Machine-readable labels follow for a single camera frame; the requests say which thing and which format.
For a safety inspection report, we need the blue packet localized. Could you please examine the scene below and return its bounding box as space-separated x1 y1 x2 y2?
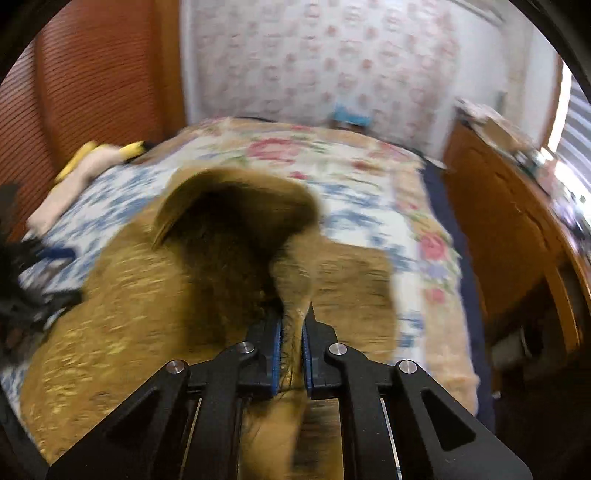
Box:
333 105 372 130

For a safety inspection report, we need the wooden louvered door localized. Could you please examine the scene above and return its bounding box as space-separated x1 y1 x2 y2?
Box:
0 0 185 220

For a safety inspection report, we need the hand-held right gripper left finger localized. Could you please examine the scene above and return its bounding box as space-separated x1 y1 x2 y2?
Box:
46 318 283 480

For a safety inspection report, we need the yellow cushion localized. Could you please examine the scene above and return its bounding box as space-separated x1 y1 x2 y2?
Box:
54 140 146 183

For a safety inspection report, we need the wooden sideboard cabinet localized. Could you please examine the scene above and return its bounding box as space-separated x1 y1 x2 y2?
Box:
442 115 591 354

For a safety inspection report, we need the cream white pillow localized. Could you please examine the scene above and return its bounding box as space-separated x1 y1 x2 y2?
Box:
27 144 127 234

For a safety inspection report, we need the cardboard box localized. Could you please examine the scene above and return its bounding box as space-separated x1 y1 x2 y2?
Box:
471 108 532 148

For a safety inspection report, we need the olive paisley printed garment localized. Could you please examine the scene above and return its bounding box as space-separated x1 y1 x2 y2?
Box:
21 167 478 480

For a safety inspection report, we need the floral bed sheet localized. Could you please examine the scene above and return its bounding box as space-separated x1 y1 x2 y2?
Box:
0 117 481 416

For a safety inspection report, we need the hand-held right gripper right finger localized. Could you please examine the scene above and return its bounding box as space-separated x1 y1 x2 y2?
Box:
302 302 534 480

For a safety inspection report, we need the dark blue bed base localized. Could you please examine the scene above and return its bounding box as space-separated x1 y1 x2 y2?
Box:
421 161 498 432

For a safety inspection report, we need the white window blind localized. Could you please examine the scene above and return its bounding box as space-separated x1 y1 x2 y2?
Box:
561 83 591 197

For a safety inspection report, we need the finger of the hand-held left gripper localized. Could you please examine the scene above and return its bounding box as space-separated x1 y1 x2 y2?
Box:
18 244 77 266
25 287 85 324

